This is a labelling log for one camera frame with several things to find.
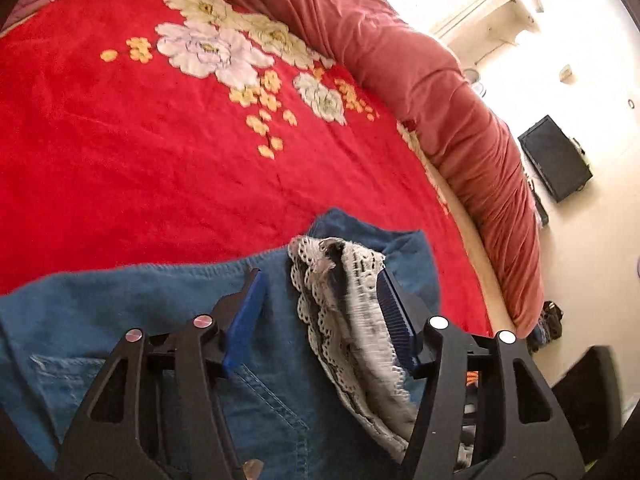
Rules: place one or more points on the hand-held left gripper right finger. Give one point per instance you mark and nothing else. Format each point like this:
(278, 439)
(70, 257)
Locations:
(395, 312)

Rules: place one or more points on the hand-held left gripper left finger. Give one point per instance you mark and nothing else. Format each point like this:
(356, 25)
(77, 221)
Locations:
(245, 320)

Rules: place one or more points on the blue denim pants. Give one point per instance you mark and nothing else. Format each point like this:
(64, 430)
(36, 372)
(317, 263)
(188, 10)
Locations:
(150, 305)

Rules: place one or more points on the person's left hand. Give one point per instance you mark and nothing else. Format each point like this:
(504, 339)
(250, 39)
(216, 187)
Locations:
(251, 470)

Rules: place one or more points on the beige bed sheet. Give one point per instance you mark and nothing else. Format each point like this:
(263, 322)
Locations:
(497, 305)

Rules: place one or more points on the red floral blanket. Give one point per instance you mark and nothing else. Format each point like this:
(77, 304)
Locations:
(125, 160)

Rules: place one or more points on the pink-red quilt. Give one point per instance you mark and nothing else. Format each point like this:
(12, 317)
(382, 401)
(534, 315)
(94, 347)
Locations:
(450, 110)

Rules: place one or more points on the dark object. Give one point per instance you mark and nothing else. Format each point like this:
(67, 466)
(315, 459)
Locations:
(590, 400)

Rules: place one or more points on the black flat case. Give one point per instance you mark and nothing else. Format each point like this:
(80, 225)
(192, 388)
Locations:
(555, 157)

